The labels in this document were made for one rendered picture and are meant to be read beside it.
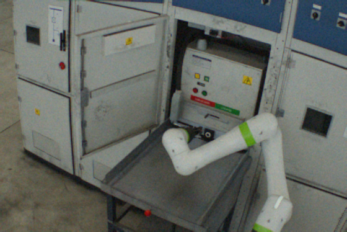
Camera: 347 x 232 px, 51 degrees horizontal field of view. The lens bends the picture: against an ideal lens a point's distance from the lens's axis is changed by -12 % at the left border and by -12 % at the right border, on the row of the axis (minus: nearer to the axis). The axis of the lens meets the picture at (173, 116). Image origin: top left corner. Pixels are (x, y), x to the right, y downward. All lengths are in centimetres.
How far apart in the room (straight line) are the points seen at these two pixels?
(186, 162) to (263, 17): 83
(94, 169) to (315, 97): 184
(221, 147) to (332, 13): 87
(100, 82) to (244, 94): 81
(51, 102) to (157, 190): 137
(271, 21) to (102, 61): 90
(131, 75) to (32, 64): 111
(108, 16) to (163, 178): 105
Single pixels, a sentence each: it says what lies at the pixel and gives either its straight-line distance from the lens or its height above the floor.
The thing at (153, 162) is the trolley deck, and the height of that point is 85.
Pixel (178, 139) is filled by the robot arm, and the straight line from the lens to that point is 191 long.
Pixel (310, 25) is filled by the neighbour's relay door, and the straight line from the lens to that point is 203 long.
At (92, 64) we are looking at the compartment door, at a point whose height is 139.
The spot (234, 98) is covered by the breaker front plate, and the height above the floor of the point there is 117.
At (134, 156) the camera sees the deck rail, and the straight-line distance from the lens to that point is 230.
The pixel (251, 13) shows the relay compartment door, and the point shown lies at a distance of 209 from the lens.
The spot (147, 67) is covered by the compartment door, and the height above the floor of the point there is 126.
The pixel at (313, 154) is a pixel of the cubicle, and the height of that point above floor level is 103.
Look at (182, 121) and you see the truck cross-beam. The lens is 256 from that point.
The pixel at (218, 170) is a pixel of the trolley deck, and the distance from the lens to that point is 229.
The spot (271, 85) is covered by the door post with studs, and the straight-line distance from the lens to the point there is 220.
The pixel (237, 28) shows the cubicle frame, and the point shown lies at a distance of 216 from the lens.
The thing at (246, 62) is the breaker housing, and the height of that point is 139.
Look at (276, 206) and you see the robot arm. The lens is 176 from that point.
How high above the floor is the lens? 224
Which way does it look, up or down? 31 degrees down
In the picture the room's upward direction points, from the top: 6 degrees clockwise
